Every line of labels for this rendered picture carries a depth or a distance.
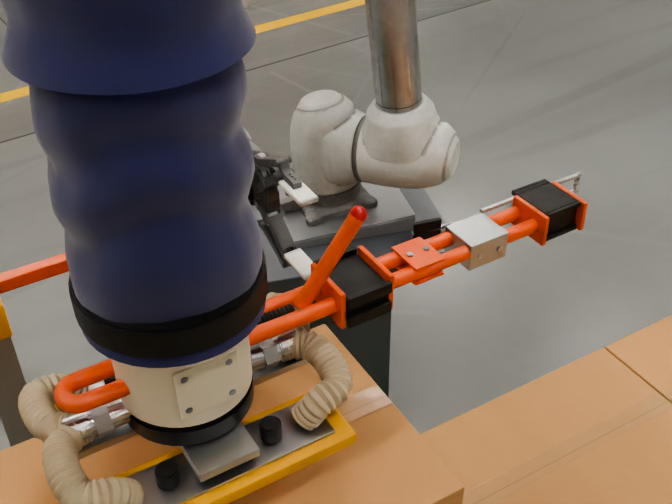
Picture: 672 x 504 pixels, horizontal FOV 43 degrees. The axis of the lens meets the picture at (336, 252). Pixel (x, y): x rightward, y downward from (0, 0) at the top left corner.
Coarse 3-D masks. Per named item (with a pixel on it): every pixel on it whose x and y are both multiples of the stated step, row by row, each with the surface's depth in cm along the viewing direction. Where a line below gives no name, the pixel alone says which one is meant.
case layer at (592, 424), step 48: (528, 384) 191; (576, 384) 190; (624, 384) 190; (432, 432) 180; (480, 432) 180; (528, 432) 180; (576, 432) 179; (624, 432) 179; (480, 480) 170; (528, 480) 170; (576, 480) 170; (624, 480) 169
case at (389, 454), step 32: (288, 384) 136; (352, 416) 130; (384, 416) 130; (32, 448) 126; (128, 448) 126; (160, 448) 126; (352, 448) 125; (384, 448) 125; (416, 448) 125; (0, 480) 121; (32, 480) 121; (288, 480) 121; (320, 480) 121; (352, 480) 120; (384, 480) 120; (416, 480) 120; (448, 480) 120
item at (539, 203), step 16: (528, 192) 131; (544, 192) 131; (560, 192) 131; (528, 208) 128; (544, 208) 128; (560, 208) 128; (576, 208) 130; (544, 224) 126; (560, 224) 130; (576, 224) 132; (544, 240) 128
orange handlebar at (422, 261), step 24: (504, 216) 129; (432, 240) 124; (48, 264) 120; (384, 264) 120; (408, 264) 123; (432, 264) 119; (0, 288) 118; (264, 312) 113; (312, 312) 112; (264, 336) 109; (72, 384) 102; (120, 384) 101; (72, 408) 99
